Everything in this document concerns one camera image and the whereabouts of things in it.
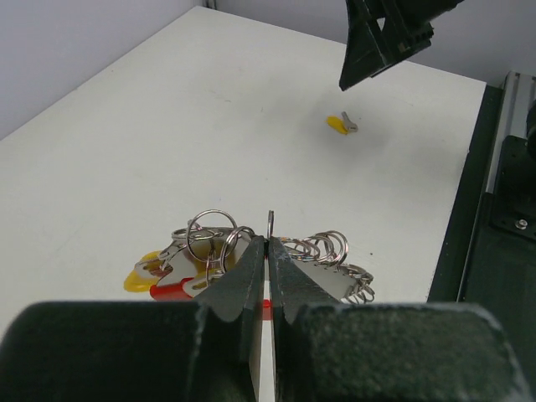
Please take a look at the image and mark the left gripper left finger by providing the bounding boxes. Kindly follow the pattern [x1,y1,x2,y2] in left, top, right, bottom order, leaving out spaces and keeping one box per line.
[0,236,267,402]

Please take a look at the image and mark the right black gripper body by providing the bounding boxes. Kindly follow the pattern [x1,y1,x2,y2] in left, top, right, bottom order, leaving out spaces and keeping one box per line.
[396,0,463,54]

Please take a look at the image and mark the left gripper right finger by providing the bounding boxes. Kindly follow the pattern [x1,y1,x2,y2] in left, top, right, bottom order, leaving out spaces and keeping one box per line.
[267,239,532,401]

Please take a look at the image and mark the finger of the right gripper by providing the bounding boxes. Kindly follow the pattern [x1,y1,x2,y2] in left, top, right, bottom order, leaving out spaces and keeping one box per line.
[339,1,402,91]

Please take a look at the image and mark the yellow headed key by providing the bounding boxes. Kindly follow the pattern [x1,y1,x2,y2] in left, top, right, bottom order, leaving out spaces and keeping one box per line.
[326,111,358,135]

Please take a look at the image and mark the keyring holder with rings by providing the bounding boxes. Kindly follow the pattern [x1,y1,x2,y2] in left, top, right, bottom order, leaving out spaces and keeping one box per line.
[123,208,376,402]

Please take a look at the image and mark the front aluminium extrusion rail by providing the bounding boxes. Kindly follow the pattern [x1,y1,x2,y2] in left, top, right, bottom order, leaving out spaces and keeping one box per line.
[485,71,535,193]

